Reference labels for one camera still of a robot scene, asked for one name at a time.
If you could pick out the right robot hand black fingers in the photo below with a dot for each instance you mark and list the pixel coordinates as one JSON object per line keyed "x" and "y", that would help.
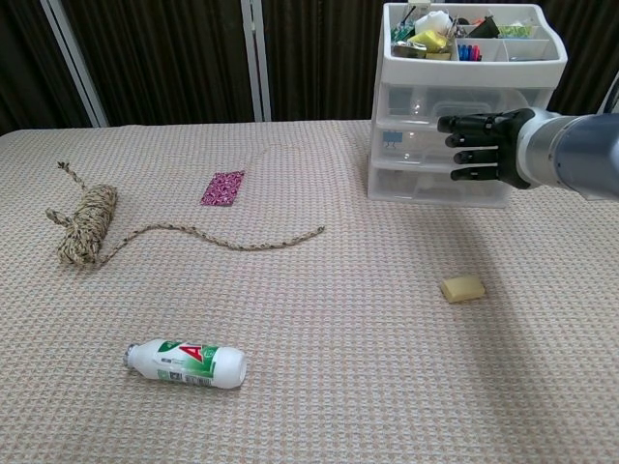
{"x": 512, "y": 150}

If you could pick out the yellow sponge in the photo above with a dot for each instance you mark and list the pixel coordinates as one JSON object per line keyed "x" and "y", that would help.
{"x": 462, "y": 288}

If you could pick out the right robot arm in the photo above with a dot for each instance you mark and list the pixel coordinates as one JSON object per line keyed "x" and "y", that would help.
{"x": 590, "y": 154}

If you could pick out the blue and red clips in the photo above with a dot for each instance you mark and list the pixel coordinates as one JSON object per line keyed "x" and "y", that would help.
{"x": 469, "y": 52}

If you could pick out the green wrapper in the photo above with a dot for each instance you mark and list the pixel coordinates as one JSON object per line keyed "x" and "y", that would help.
{"x": 509, "y": 31}

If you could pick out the blue binder clip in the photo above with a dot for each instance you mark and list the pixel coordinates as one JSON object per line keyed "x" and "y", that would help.
{"x": 392, "y": 139}

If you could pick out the black pouch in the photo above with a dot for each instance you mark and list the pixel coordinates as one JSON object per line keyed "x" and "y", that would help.
{"x": 486, "y": 28}

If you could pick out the yellow packet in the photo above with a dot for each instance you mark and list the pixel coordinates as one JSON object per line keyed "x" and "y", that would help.
{"x": 430, "y": 39}

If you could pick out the green mint packet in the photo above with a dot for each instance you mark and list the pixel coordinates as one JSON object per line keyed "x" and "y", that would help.
{"x": 401, "y": 33}

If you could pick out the beige woven tablecloth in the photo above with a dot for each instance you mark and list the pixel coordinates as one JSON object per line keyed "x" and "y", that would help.
{"x": 290, "y": 314}

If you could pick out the pink patterned card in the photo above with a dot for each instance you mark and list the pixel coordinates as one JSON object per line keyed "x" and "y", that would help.
{"x": 222, "y": 188}

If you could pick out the white bottle green label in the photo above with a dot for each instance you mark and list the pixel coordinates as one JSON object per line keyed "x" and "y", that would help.
{"x": 193, "y": 363}

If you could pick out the braided twine bundle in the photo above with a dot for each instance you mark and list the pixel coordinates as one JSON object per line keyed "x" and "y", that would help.
{"x": 87, "y": 227}

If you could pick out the white drawer organizer with items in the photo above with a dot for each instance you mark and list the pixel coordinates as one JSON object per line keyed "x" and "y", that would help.
{"x": 474, "y": 72}

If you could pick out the grey metal frame post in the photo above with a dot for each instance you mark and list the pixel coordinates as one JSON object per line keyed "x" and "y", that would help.
{"x": 610, "y": 96}
{"x": 256, "y": 60}
{"x": 72, "y": 63}

